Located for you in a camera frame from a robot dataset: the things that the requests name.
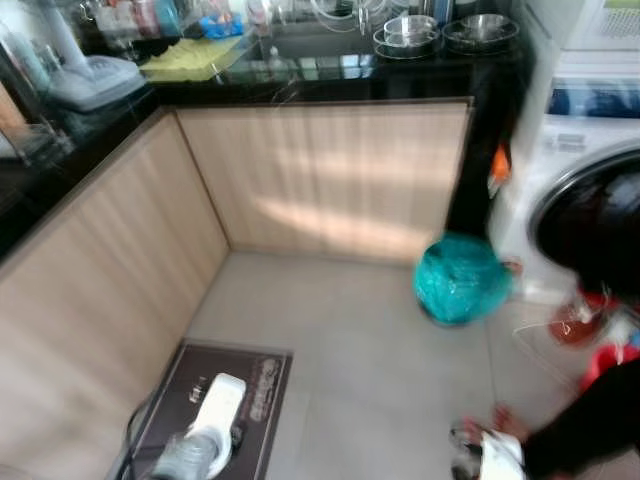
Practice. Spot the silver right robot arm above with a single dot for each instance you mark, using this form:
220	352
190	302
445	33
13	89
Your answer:
463	450

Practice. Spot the dark round washer door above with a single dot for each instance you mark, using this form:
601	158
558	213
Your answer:
590	220

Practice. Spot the small blue plastic item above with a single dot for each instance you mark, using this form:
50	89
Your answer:
625	328

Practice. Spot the white washing machine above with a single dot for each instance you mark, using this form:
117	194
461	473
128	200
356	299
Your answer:
560	150

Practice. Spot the red plastic bucket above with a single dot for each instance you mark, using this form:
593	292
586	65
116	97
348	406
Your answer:
605	362

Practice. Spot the small orange tag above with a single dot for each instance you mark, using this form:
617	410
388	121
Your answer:
500	163

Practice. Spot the black counter side panel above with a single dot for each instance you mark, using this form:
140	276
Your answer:
480	170

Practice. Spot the person's leg in black trousers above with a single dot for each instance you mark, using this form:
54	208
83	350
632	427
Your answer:
590	425

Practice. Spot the white boxy appliance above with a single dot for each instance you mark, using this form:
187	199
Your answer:
600	25

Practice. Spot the person's bare foot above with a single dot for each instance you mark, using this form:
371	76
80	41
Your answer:
505	420

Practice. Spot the small steel bowl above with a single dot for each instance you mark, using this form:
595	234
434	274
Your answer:
485	26
410	28

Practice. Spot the large steel bowl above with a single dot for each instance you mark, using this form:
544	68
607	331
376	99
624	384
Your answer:
382	44

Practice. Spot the light wood cabinet front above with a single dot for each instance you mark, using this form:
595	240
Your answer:
320	180
90	330

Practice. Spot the stainless steel sink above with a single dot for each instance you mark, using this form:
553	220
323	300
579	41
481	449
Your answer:
310	42

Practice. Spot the white red detergent bottle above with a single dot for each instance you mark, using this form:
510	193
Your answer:
258	10

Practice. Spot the blue plastic basin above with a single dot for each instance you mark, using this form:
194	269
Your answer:
220	25

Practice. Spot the yellow dish cloth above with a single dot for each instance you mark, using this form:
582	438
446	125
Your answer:
190	62

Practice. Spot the grey white countertop appliance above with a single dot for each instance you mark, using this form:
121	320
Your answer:
95	82

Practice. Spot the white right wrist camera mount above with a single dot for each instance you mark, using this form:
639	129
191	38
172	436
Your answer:
500	458

